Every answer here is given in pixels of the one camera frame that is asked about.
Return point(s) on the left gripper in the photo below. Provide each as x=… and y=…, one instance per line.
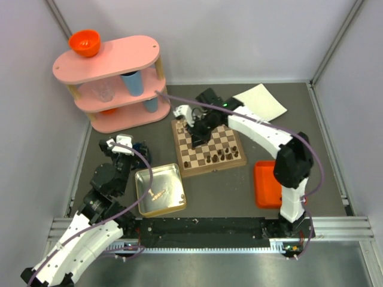
x=108, y=150

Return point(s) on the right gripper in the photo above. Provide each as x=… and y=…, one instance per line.
x=197, y=139

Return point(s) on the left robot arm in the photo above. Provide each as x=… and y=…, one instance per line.
x=100, y=219

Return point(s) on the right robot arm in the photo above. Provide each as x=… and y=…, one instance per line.
x=291, y=151

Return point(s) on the wooden chess board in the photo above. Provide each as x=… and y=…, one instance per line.
x=221, y=138

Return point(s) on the light piece lying in tin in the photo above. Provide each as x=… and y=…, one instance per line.
x=156, y=196

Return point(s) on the square metal tin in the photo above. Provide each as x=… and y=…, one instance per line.
x=166, y=177

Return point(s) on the orange bowl under shelf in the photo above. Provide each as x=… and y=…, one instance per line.
x=108, y=111

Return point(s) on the small blue cup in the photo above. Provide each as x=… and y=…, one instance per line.
x=151, y=105

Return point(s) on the white square plate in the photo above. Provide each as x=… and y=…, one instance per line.
x=260, y=101

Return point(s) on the dark piece in tin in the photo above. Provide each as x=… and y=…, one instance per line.
x=183, y=199

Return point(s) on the pink three-tier shelf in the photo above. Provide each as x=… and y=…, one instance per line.
x=116, y=57

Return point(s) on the clear drinking glass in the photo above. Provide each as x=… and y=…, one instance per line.
x=103, y=90

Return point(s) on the tall blue cup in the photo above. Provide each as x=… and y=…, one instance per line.
x=133, y=82

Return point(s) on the orange plastic tray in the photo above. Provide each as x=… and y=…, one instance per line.
x=267, y=190

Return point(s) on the orange bowl on shelf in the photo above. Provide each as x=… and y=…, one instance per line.
x=86, y=43

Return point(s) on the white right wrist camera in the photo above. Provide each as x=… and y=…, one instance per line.
x=185, y=112

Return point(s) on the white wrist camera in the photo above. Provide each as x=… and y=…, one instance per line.
x=185, y=112
x=122, y=144

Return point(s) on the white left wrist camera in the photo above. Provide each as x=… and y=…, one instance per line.
x=122, y=144

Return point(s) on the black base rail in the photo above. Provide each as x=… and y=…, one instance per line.
x=216, y=232

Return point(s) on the white cable duct strip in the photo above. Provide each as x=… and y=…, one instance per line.
x=273, y=246

